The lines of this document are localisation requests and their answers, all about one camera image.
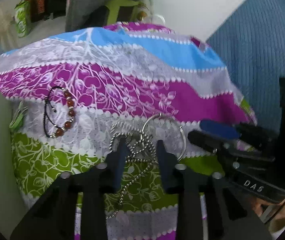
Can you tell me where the silver chain with rings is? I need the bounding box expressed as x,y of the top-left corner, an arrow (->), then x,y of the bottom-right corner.
104,113 -> 188,221

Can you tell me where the red bead bracelet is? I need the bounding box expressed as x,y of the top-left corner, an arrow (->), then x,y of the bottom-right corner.
43,86 -> 77,139

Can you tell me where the person's right hand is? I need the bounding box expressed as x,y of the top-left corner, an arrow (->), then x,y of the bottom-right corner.
250,197 -> 285,239

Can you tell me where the blue textured cushion right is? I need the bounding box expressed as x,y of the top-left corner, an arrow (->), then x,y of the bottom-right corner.
207,0 -> 285,131

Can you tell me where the colourful striped floral pillow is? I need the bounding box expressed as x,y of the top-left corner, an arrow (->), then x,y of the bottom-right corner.
0,22 -> 257,239

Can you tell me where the green plastic stool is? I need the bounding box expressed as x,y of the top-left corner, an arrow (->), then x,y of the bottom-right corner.
104,0 -> 140,25

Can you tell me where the beige floral pillow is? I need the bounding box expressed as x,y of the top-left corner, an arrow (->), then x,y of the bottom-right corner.
0,3 -> 18,51

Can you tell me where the green shopping bag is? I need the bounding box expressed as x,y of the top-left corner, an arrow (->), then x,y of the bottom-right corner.
14,0 -> 31,37

